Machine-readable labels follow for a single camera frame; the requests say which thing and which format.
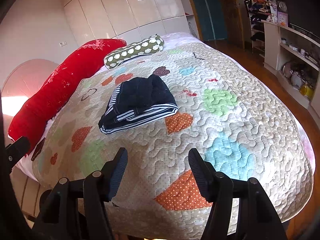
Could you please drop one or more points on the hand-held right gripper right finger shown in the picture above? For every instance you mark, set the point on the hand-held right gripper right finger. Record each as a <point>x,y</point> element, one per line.
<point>200,175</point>

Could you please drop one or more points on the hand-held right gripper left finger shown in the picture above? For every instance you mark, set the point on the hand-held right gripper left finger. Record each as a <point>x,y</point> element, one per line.
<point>117,172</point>

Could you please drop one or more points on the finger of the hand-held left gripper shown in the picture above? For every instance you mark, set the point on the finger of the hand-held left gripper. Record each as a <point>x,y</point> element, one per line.
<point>16,151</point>

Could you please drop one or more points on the dark navy pants striped cuffs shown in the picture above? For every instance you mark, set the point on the dark navy pants striped cuffs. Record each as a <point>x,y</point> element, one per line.
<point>145,92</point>

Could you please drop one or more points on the patchwork quilted bed cover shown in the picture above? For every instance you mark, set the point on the patchwork quilted bed cover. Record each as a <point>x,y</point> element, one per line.
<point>225,130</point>

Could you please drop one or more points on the pink bed headboard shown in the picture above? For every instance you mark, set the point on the pink bed headboard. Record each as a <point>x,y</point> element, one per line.
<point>25,80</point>

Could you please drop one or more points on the red embroidered pillow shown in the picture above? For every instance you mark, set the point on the red embroidered pillow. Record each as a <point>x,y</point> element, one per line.
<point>62,80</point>

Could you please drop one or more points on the green patterned bolster pillow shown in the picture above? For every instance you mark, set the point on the green patterned bolster pillow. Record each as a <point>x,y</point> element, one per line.
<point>135,50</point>

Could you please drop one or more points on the yellow jar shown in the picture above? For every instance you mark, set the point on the yellow jar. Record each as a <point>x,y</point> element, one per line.
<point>306,91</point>

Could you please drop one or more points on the white open shelf unit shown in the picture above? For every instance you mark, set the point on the white open shelf unit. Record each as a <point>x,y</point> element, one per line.
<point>271,45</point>

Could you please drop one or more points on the teal door curtain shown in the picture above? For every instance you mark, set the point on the teal door curtain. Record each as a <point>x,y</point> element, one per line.
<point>210,12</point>

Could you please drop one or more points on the brown wooden door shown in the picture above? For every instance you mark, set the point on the brown wooden door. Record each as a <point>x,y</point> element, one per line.
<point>233,12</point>

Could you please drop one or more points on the glossy white wardrobe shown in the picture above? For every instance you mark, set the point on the glossy white wardrobe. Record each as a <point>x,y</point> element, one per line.
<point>125,5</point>

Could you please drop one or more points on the shoe rack with clothes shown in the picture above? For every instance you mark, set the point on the shoe rack with clothes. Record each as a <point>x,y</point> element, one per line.
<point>260,7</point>

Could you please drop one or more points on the ornate dark table clock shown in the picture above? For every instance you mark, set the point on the ornate dark table clock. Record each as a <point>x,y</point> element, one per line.
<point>281,5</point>

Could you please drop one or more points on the black flat television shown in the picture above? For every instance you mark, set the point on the black flat television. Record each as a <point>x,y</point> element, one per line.
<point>302,12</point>

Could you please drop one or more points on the white wall socket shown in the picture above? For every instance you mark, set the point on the white wall socket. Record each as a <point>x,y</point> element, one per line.
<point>63,43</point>

